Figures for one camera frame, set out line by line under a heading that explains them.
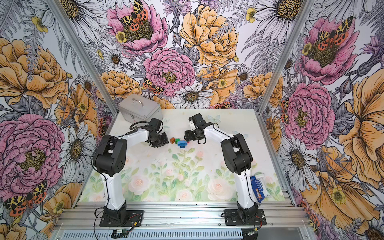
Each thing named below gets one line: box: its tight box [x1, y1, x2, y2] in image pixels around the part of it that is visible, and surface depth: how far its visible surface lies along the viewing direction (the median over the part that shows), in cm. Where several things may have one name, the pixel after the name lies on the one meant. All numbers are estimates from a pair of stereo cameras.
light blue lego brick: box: [177, 140, 188, 149], surface depth 101 cm
